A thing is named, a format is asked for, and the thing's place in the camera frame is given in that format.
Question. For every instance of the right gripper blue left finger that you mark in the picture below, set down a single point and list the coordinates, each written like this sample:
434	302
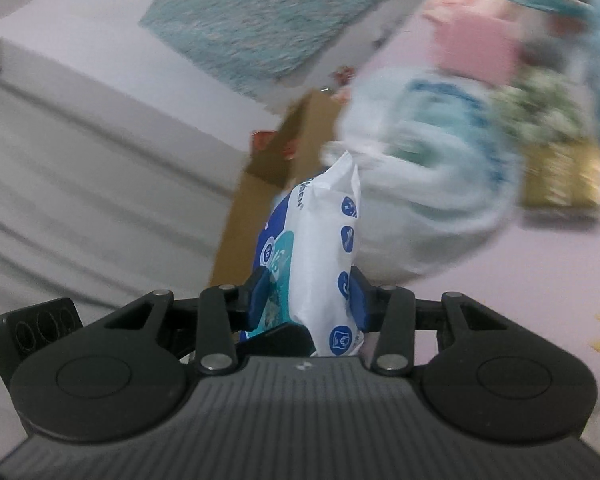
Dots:
224	310

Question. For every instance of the floral blue wall cloth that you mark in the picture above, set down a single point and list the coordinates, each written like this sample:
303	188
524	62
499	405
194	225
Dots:
260	48

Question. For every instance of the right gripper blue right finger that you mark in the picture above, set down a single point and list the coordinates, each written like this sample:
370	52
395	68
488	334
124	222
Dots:
389	312

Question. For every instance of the pink sponge block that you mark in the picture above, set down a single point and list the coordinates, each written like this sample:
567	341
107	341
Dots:
478	47

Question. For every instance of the white blue wet wipes pack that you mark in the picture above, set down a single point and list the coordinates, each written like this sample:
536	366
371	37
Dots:
309	244

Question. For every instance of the green white scrunchie cloth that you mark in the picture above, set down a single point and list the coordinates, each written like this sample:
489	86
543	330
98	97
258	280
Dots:
537	107

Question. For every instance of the gold foil packet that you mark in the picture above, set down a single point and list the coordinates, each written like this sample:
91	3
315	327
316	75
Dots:
562	179

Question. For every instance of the red snack bag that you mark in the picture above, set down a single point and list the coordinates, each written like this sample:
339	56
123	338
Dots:
261	140

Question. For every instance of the brown cardboard box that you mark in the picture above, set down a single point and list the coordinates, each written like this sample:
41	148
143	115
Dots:
311	120

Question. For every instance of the white plastic bag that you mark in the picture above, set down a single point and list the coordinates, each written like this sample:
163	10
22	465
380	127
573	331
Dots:
438	176

